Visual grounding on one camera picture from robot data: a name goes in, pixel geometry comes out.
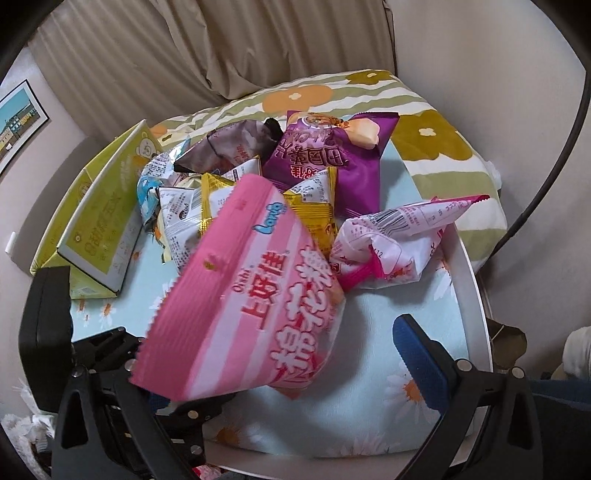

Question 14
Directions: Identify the green cardboard box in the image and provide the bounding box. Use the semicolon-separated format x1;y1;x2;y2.
30;121;162;298

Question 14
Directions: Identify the purple snack bag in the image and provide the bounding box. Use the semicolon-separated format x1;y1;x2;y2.
262;110;400;217

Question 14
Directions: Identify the beige curtain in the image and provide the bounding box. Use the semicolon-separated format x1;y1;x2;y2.
28;0;398;153

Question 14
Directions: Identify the floral striped blanket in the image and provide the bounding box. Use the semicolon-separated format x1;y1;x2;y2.
152;69;509;278

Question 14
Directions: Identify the brown snack bag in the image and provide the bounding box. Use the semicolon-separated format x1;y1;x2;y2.
175;117;282;174

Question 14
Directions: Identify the pink white snack packet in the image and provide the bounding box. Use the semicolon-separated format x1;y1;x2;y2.
330;194;490;291

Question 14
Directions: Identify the yellow white triangular packet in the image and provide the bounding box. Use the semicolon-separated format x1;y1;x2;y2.
279;168;340;261

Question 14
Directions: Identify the yellow snack packet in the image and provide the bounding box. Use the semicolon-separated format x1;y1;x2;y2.
201;172;245;236

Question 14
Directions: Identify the framed landscape picture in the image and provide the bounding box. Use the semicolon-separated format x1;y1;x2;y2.
0;79;51;176

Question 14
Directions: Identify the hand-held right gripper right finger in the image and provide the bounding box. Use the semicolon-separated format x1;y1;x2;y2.
392;314;544;480

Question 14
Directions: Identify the black cable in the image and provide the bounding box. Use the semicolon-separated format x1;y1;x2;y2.
471;69;591;278

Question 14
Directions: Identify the pink striped marshmallow bag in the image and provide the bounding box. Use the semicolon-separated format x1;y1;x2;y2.
128;173;347;402

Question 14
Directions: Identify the silver white snack packet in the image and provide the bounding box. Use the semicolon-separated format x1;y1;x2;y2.
157;185;208;265

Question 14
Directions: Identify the light blue snack packet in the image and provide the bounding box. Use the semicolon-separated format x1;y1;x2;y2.
137;178;162;227

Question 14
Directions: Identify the white round table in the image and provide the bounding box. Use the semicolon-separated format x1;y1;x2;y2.
203;222;492;480

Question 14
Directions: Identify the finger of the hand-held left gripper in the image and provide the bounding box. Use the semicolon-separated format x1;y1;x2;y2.
71;325;145;366

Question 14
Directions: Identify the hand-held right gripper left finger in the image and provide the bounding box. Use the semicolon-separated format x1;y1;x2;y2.
52;364;232;480

